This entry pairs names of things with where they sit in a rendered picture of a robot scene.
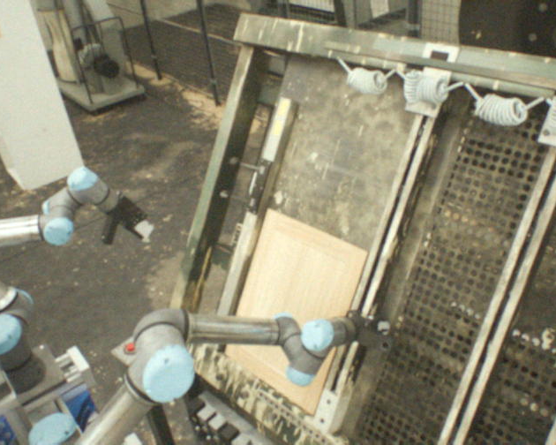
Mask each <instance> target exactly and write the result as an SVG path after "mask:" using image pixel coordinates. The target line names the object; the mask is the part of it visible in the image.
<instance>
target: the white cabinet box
mask: <svg viewBox="0 0 556 445"><path fill-rule="evenodd" d="M0 155H1V157H2V159H3V161H4V165H5V167H6V169H7V171H8V172H9V173H10V174H11V175H12V177H13V178H14V179H15V180H16V181H17V182H18V184H19V185H20V186H21V187H22V188H23V189H24V191H31V190H33V189H35V188H38V187H40V186H43V185H46V184H48V183H51V182H53V181H56V180H58V179H60V178H62V177H66V176H69V175H70V174H71V173H72V172H73V171H74V170H75V169H77V168H80V167H84V168H85V166H84V163H83V161H82V158H81V155H80V152H79V148H78V145H77V142H76V140H75V137H74V134H73V131H72V128H71V125H70V122H69V119H68V117H67V114H66V111H65V108H64V104H63V101H62V98H61V95H60V93H59V90H58V87H57V84H56V80H55V77H54V74H53V72H52V69H51V66H50V63H49V59H48V56H47V53H46V50H45V48H44V45H43V42H42V39H41V35H40V32H39V29H38V26H37V24H36V21H35V18H34V15H33V12H32V9H31V6H30V3H29V1H28V0H0Z"/></svg>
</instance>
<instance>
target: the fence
mask: <svg viewBox="0 0 556 445"><path fill-rule="evenodd" d="M282 101H285V102H288V106H287V109H286V112H285V116H284V117H283V116H280V115H278V114H279V111H280V107H281V105H282ZM297 105H298V102H294V101H292V100H289V99H285V98H281V99H280V103H279V106H278V109H277V112H276V115H275V119H274V123H273V127H272V130H271V133H270V136H269V139H268V142H267V148H266V151H265V153H264V157H263V158H264V159H267V160H269V161H272V162H273V163H272V166H271V170H270V172H269V175H268V179H267V183H266V187H265V190H264V192H263V196H262V199H261V202H260V205H259V211H258V213H257V215H253V214H251V213H248V212H247V214H246V217H245V220H244V226H243V228H242V232H241V235H240V238H239V241H238V244H237V249H236V252H235V256H234V259H233V262H232V265H231V268H230V271H229V277H228V280H227V282H226V286H225V289H224V292H223V295H222V301H221V303H220V307H219V310H218V313H217V315H227V316H234V315H235V312H236V309H237V304H238V301H239V298H240V295H241V292H242V289H243V286H244V280H245V278H246V275H247V271H248V268H249V266H250V262H251V259H252V254H253V251H254V248H255V245H256V242H257V239H258V235H259V231H260V227H261V224H262V222H263V218H264V215H265V213H266V209H267V204H268V201H269V198H270V195H271V191H272V189H273V186H274V181H275V178H276V174H277V171H278V169H279V165H280V162H281V159H282V154H283V151H284V148H285V145H286V142H287V138H288V136H289V131H290V127H291V125H292V122H293V118H294V116H295V113H296V109H297ZM276 120H277V121H281V122H282V127H281V130H280V133H279V136H277V135H274V134H273V131H274V126H275V123H276ZM208 345H209V346H211V347H212V348H213V349H215V350H216V351H221V350H224V348H225V345H226V344H212V343H209V344H208Z"/></svg>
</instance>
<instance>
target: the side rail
mask: <svg viewBox="0 0 556 445"><path fill-rule="evenodd" d="M271 58H272V55H271V54H269V53H267V52H265V51H263V50H258V49H255V48H254V47H247V46H243V47H242V49H241V53H240V57H239V59H238V63H237V68H236V72H235V75H234V79H233V81H232V85H231V88H230V91H229V97H228V100H227V103H226V107H225V110H224V113H223V117H222V122H221V125H220V129H219V132H218V135H217V139H216V142H215V145H214V151H213V154H212V157H211V161H210V163H209V167H208V171H207V176H206V179H205V183H204V185H203V189H202V193H201V195H200V199H199V204H198V208H197V211H196V215H195V217H194V221H193V224H192V230H191V233H190V236H189V239H188V243H187V246H186V249H185V253H184V258H183V261H182V265H181V268H180V271H179V275H178V278H177V284H176V287H175V290H174V293H173V297H172V299H171V303H170V307H169V308H178V309H186V310H187V311H188V312H189V313H198V312H199V307H200V303H201V300H202V297H203V294H204V290H205V288H206V285H207V279H208V276H209V273H210V269H211V267H212V262H210V258H211V255H212V251H213V249H214V245H215V244H218V242H219V239H220V235H221V233H222V227H223V224H224V221H225V217H226V214H227V211H228V208H229V203H230V200H228V201H224V200H222V199H221V193H222V192H223V191H229V192H230V193H231V196H232V193H233V190H234V187H235V183H236V181H237V175H238V171H239V169H240V166H239V167H238V168H236V169H234V168H232V167H231V166H230V164H229V162H230V160H231V159H232V158H233V157H237V158H238V159H239V160H240V162H242V159H243V156H244V151H245V148H246V144H247V141H248V138H249V135H250V131H251V128H252V123H253V119H254V117H255V113H256V110H257V108H258V103H256V98H257V95H258V92H259V87H260V84H261V83H265V79H266V76H267V71H268V67H269V65H270V62H271Z"/></svg>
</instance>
